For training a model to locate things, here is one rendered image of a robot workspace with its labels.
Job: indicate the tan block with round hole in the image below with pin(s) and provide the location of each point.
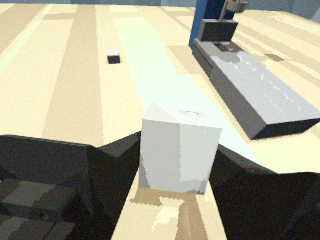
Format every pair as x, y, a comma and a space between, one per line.
177, 150

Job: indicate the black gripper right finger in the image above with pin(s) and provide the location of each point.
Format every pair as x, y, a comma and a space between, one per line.
256, 202

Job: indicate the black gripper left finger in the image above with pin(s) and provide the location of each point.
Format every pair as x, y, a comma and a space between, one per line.
103, 175

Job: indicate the small white cube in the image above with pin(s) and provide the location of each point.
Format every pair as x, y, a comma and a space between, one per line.
113, 56

